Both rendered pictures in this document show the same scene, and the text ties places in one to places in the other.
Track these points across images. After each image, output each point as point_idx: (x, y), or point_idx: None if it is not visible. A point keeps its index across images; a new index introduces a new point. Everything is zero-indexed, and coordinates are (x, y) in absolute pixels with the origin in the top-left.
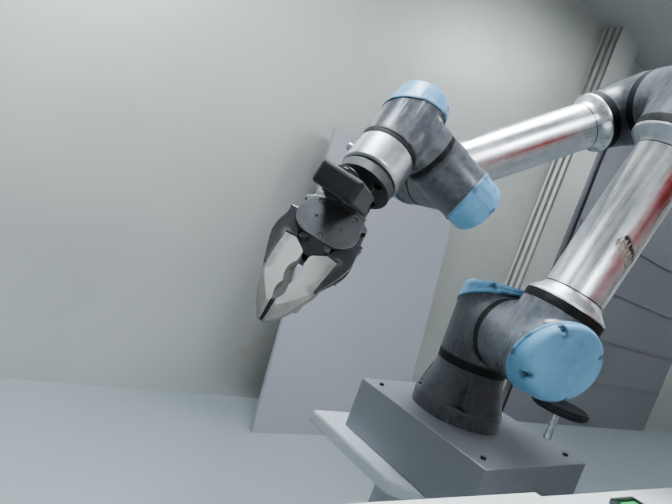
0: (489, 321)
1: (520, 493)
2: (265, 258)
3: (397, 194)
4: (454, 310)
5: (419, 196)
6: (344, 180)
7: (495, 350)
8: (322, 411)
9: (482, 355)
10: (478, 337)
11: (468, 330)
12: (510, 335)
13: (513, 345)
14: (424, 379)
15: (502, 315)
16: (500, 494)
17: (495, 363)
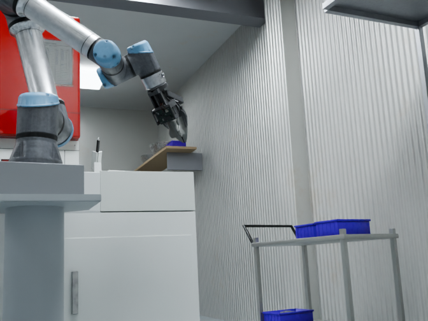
0: (65, 118)
1: (107, 171)
2: (186, 125)
3: (115, 66)
4: (55, 113)
5: (121, 76)
6: None
7: (67, 132)
8: (94, 194)
9: (60, 135)
10: (64, 127)
11: (60, 124)
12: (70, 124)
13: (71, 128)
14: (59, 155)
15: (64, 115)
16: (117, 171)
17: (64, 137)
